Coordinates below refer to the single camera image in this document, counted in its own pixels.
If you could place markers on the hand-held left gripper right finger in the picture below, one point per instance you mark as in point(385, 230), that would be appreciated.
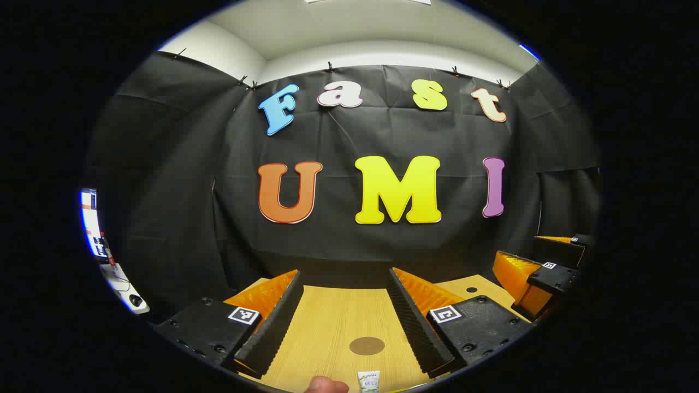
point(415, 327)

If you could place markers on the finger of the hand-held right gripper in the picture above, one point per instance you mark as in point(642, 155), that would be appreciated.
point(554, 278)
point(562, 252)

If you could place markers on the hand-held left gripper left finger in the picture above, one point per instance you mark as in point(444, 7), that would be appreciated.
point(278, 322)

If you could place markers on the round brown coaster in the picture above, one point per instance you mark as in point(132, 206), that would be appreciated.
point(367, 346)

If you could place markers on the white toothpaste tube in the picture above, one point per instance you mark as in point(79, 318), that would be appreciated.
point(368, 381)

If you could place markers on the wooden desktop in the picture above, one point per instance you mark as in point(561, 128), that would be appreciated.
point(327, 327)

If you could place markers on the black computer mouse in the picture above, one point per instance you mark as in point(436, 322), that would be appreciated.
point(136, 301)

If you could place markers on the black backdrop cloth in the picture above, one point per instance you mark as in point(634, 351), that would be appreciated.
point(191, 191)

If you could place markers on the white side table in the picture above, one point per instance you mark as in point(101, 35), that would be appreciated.
point(117, 281)

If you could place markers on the computer monitor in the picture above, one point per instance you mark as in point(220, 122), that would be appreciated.
point(90, 218)

